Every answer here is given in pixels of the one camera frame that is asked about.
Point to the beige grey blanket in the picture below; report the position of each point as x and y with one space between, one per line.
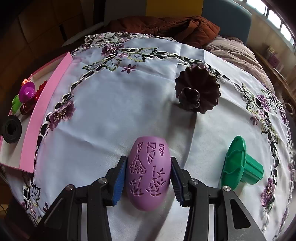
233 50

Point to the teal chair back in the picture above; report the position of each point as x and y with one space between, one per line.
233 19

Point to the magenta round plastic toy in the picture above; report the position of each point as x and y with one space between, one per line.
27 92

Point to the light green plastic piece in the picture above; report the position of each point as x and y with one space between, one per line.
16 104

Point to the green plastic stamp mold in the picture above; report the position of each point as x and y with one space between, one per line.
239 166

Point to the purple perforated egg shell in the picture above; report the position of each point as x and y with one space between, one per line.
148 173

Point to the dark red capsule toy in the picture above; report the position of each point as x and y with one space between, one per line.
28 107

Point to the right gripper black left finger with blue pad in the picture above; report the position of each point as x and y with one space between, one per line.
63 219

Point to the white floral embroidered tablecloth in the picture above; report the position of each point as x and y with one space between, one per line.
121 86

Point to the rust brown puffer jacket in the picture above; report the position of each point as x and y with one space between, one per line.
195 31

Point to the pink shallow tray box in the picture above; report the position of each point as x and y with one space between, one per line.
21 155

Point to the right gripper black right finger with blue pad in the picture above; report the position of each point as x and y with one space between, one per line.
232 221

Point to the black round disc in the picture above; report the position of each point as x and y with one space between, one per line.
11 129

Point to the dark brown fluted flower mold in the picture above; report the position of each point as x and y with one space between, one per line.
197 88

